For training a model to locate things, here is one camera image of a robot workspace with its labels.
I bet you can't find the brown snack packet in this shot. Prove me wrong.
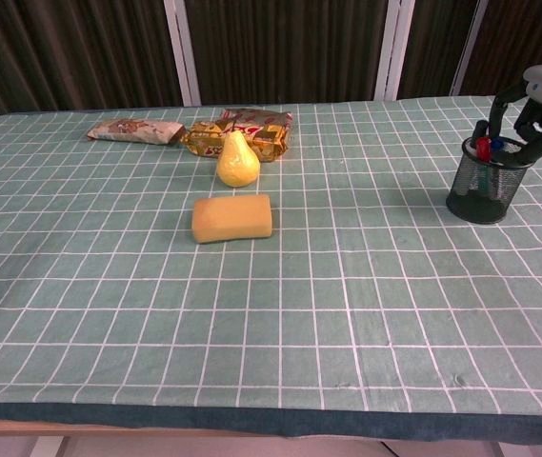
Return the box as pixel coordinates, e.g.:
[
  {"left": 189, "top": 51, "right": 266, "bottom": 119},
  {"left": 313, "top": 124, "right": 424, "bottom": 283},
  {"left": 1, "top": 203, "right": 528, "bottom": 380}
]
[{"left": 86, "top": 118, "right": 187, "bottom": 147}]

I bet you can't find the white screen frame post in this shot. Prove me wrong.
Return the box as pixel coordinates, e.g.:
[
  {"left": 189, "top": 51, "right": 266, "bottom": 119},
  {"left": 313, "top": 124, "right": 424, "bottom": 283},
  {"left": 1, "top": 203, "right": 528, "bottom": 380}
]
[
  {"left": 162, "top": 0, "right": 203, "bottom": 108},
  {"left": 374, "top": 0, "right": 417, "bottom": 102},
  {"left": 450, "top": 0, "right": 491, "bottom": 97}
]

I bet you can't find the gold foil snack packet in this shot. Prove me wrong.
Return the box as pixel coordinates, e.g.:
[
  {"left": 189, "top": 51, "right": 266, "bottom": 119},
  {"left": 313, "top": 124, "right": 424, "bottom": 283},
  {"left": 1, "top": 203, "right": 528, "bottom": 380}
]
[{"left": 180, "top": 120, "right": 291, "bottom": 165}]

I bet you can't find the yellow pear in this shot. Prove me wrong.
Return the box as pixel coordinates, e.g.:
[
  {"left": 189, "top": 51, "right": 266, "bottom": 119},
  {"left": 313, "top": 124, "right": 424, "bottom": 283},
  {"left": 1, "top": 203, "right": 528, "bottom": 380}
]
[{"left": 215, "top": 129, "right": 262, "bottom": 189}]

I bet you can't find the dark slatted screen panel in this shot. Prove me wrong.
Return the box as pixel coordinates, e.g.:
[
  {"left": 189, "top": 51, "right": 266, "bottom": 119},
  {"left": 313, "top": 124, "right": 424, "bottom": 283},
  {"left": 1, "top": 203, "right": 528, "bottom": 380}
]
[
  {"left": 184, "top": 0, "right": 391, "bottom": 107},
  {"left": 0, "top": 0, "right": 182, "bottom": 129},
  {"left": 395, "top": 0, "right": 480, "bottom": 101},
  {"left": 459, "top": 0, "right": 542, "bottom": 96}
]

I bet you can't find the yellow sponge block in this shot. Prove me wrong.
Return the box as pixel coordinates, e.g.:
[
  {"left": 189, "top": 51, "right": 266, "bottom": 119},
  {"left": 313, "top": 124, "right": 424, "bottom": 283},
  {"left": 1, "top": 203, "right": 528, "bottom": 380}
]
[{"left": 191, "top": 193, "right": 273, "bottom": 246}]

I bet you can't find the black marker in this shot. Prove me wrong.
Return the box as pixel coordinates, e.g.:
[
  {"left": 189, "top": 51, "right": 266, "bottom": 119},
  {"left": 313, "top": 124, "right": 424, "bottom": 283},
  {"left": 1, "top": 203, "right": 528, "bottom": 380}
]
[{"left": 460, "top": 119, "right": 492, "bottom": 196}]

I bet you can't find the red foil snack packet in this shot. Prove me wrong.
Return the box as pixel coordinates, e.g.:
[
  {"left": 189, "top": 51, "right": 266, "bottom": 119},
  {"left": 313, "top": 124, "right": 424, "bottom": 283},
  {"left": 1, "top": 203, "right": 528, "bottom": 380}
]
[{"left": 222, "top": 108, "right": 295, "bottom": 144}]

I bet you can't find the black mesh pen holder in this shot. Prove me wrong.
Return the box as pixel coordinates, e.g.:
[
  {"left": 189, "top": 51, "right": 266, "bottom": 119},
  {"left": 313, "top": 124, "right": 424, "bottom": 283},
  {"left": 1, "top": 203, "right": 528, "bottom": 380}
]
[{"left": 445, "top": 134, "right": 537, "bottom": 226}]

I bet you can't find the green grid tablecloth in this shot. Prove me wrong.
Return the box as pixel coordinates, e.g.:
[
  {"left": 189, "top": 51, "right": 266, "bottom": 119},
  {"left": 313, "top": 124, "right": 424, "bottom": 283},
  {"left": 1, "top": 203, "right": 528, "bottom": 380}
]
[{"left": 0, "top": 93, "right": 542, "bottom": 447}]

